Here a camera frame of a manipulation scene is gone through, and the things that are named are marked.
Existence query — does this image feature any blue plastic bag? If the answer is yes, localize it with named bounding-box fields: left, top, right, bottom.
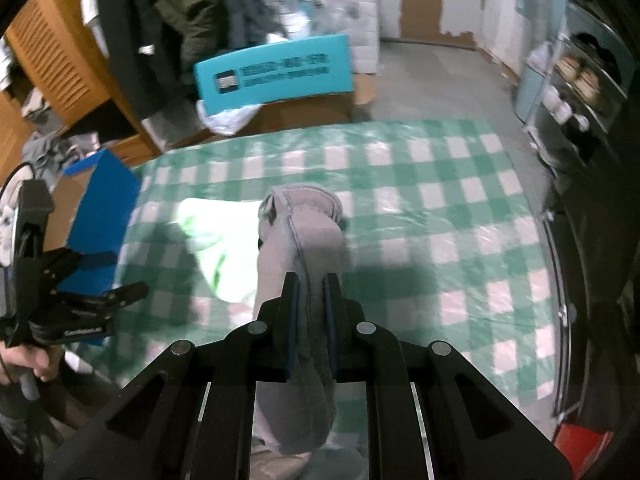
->
left=260, top=0, right=381, bottom=73

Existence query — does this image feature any dark navy hanging coat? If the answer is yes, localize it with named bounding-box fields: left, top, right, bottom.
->
left=220, top=0, right=281, bottom=47

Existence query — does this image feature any green checked tablecloth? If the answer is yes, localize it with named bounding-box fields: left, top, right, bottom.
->
left=65, top=120, right=566, bottom=461

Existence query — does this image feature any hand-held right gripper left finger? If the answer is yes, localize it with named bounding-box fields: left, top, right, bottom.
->
left=42, top=271, right=301, bottom=480

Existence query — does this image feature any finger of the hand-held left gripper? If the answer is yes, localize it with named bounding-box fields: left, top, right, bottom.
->
left=44, top=249, right=121, bottom=283
left=55, top=282, right=150, bottom=312

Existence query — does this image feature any black hanging coat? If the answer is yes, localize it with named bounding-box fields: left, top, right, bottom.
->
left=92, top=0, right=191, bottom=121

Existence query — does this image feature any teal printed box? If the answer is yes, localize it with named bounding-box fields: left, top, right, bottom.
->
left=194, top=33, right=355, bottom=116

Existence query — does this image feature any person's left hand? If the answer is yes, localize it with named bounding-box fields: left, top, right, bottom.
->
left=0, top=342, right=61, bottom=386

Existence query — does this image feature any grey shoe rack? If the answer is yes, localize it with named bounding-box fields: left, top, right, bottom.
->
left=525, top=0, right=631, bottom=171

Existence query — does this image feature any light green cloth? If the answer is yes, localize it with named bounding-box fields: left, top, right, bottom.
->
left=172, top=197, right=263, bottom=303

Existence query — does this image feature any grey clothing pile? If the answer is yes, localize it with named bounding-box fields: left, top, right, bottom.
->
left=22, top=130, right=101, bottom=177

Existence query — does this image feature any cardboard shoe box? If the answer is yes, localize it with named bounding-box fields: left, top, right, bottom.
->
left=47, top=149, right=142, bottom=347

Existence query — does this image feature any wooden louvered wardrobe door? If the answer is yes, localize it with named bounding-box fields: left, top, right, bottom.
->
left=5, top=0, right=126, bottom=126

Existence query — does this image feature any light blue bin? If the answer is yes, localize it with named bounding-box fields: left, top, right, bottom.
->
left=514, top=60, right=551, bottom=123

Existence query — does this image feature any white door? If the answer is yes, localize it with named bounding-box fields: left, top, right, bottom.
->
left=480, top=0, right=546, bottom=61

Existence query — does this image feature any olive green hanging jacket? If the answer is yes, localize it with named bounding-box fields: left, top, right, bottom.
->
left=150, top=0, right=236, bottom=68

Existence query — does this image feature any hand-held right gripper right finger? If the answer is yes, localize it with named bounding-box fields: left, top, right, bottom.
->
left=322, top=272, right=573, bottom=480

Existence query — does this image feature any grey sock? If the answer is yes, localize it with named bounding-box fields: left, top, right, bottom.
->
left=252, top=185, right=351, bottom=456

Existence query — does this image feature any group of assorted shoes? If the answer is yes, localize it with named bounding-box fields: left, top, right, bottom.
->
left=542, top=32, right=616, bottom=131

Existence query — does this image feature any red plastic object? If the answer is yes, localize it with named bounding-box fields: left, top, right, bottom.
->
left=552, top=422, right=613, bottom=466

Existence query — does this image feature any white plastic bag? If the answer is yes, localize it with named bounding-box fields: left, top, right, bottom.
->
left=196, top=100, right=261, bottom=137

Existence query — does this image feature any brown cardboard box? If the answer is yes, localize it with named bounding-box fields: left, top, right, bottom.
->
left=210, top=72, right=381, bottom=142

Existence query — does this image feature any wooden wardrobe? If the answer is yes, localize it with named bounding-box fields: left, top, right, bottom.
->
left=0, top=0, right=166, bottom=167

